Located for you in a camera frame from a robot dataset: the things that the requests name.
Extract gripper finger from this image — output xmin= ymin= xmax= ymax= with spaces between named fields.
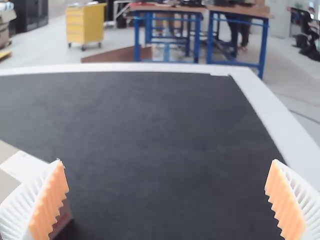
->
xmin=0 ymin=157 xmax=70 ymax=240
xmin=264 ymin=158 xmax=320 ymax=240

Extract black mat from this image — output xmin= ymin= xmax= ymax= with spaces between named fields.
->
xmin=0 ymin=71 xmax=288 ymax=240

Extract black bags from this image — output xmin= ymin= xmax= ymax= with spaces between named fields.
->
xmin=291 ymin=34 xmax=320 ymax=62

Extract person's legs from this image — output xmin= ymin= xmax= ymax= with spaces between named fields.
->
xmin=224 ymin=13 xmax=251 ymax=60
xmin=155 ymin=19 xmax=182 ymax=38

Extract person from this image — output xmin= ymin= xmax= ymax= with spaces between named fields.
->
xmin=299 ymin=6 xmax=320 ymax=42

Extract brown board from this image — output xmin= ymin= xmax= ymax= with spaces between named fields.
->
xmin=80 ymin=46 xmax=153 ymax=63

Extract yellow wheeled cart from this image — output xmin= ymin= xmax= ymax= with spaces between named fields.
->
xmin=65 ymin=2 xmax=108 ymax=52

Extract black cabinet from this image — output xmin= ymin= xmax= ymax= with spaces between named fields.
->
xmin=14 ymin=0 xmax=50 ymax=34

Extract blue frame workbench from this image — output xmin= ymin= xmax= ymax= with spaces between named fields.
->
xmin=206 ymin=4 xmax=273 ymax=80
xmin=128 ymin=4 xmax=209 ymax=64

